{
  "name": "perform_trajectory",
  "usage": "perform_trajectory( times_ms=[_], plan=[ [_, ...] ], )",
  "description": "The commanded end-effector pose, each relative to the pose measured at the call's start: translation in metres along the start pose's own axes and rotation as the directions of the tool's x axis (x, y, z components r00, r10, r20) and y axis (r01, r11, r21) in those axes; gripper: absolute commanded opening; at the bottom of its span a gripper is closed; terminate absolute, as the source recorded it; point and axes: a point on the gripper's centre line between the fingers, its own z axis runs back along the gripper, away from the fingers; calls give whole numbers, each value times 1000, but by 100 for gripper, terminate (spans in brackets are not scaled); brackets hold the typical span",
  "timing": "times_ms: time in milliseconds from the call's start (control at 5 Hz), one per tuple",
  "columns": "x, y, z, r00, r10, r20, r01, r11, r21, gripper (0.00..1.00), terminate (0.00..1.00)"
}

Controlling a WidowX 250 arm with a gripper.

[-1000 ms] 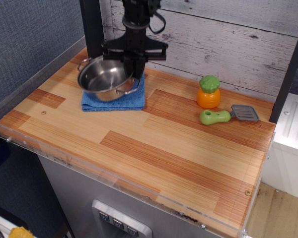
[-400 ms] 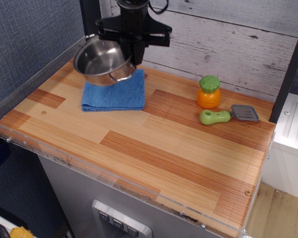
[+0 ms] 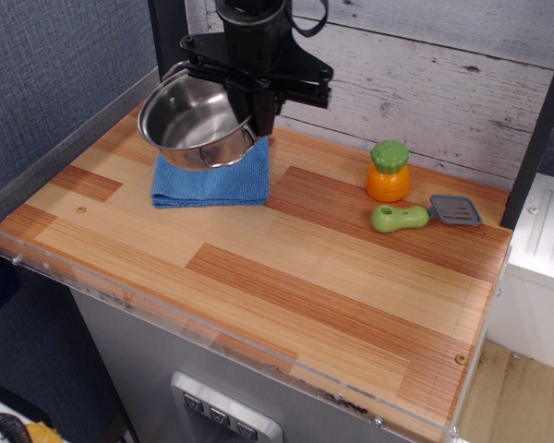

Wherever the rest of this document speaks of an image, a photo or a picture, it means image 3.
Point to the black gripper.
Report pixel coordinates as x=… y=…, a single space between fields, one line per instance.
x=253 y=70

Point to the stainless steel pot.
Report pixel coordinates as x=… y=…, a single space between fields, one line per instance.
x=192 y=123

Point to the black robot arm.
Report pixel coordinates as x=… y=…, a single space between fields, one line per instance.
x=269 y=20

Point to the blue folded cloth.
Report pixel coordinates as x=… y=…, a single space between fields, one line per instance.
x=246 y=183

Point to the orange toy carrot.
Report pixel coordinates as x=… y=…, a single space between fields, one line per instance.
x=388 y=176

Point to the silver dispenser button panel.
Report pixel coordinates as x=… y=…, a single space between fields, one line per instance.
x=224 y=411

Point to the white aluminium side block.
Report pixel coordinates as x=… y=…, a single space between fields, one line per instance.
x=521 y=317

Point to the clear acrylic table guard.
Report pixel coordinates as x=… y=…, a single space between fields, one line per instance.
x=379 y=324

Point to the black vertical post left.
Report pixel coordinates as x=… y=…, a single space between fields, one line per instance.
x=170 y=21

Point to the black vertical post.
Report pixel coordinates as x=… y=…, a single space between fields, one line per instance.
x=531 y=161
x=170 y=21

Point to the green handled grey toy spatula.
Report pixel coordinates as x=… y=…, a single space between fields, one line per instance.
x=452 y=210

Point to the black vertical post right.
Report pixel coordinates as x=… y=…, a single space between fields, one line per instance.
x=531 y=161

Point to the yellow object with black strap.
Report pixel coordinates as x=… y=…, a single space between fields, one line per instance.
x=12 y=429

